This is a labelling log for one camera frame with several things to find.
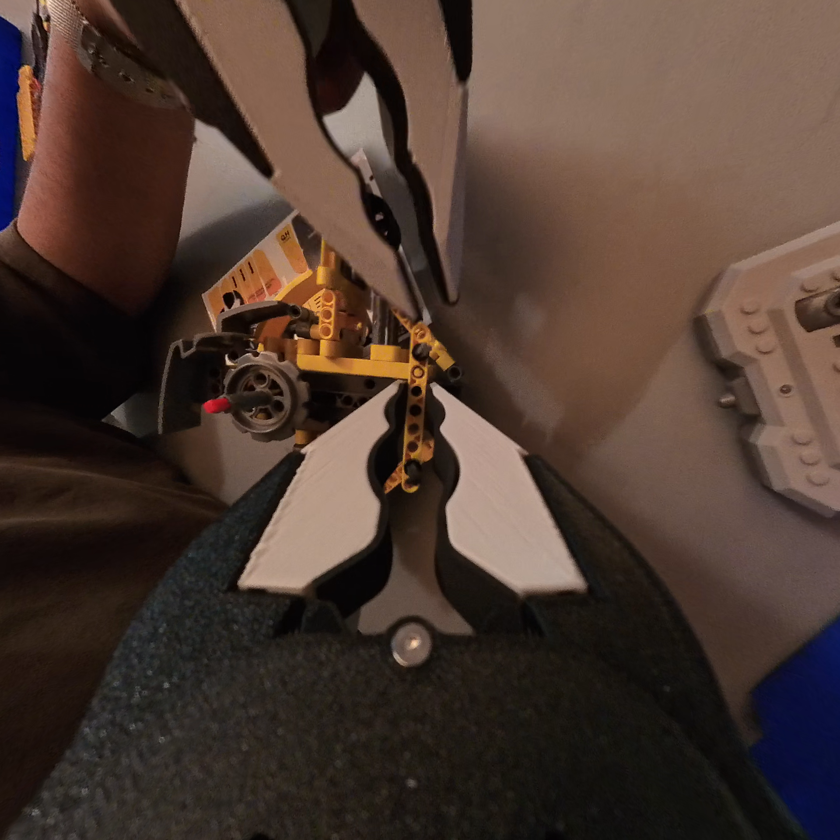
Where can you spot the person's left forearm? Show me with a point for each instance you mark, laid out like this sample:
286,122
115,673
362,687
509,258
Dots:
98,197

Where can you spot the blue storage bin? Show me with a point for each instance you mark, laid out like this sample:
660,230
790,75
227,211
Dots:
807,735
6,131

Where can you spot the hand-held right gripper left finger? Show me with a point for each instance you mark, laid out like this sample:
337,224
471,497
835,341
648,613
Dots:
315,518

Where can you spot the grey studded toy plate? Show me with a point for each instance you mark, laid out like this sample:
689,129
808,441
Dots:
774,394

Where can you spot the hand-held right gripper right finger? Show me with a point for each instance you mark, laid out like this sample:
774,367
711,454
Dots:
505,518

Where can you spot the yellow building block vehicle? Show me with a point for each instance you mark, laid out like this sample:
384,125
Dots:
334,354

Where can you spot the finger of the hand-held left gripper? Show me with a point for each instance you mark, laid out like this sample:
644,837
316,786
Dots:
275,98
426,52

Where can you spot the yellow grey sticker sheet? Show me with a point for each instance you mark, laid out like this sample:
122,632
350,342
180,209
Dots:
262,275

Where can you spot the yellow perforated toy beam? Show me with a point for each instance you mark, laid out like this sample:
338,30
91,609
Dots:
415,407

